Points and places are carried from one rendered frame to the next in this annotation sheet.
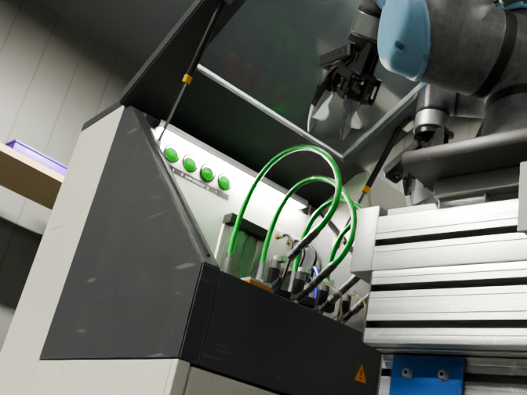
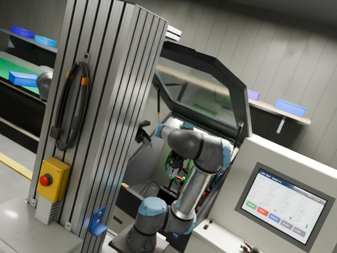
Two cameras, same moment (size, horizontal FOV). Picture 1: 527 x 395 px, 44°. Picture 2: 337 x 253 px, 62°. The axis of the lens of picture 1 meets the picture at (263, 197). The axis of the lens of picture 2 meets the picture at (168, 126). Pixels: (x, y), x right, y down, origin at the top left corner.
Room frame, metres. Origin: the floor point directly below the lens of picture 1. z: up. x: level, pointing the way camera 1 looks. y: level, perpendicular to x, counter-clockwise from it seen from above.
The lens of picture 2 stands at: (0.46, -1.69, 1.94)
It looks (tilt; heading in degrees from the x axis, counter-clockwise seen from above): 15 degrees down; 63
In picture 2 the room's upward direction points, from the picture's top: 18 degrees clockwise
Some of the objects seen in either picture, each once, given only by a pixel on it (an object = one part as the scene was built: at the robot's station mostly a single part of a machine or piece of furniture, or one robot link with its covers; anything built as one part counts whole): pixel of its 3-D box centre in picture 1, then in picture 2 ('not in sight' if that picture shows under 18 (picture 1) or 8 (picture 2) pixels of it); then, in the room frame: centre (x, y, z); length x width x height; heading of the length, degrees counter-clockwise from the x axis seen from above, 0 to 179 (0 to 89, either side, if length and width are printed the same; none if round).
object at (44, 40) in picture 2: not in sight; (45, 41); (0.43, 3.46, 1.42); 0.29 x 0.20 x 0.10; 133
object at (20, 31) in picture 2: not in sight; (22, 32); (0.06, 3.85, 1.43); 0.31 x 0.22 x 0.10; 133
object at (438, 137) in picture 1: (430, 157); (176, 156); (1.24, -0.34, 1.37); 0.09 x 0.08 x 0.12; 35
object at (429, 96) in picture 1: (436, 98); (185, 132); (1.25, -0.34, 1.52); 0.09 x 0.08 x 0.11; 74
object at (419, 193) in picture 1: (419, 197); (169, 171); (1.24, -0.33, 1.26); 0.06 x 0.03 x 0.09; 35
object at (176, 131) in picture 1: (237, 168); (203, 130); (1.65, 0.09, 1.43); 0.54 x 0.03 x 0.02; 125
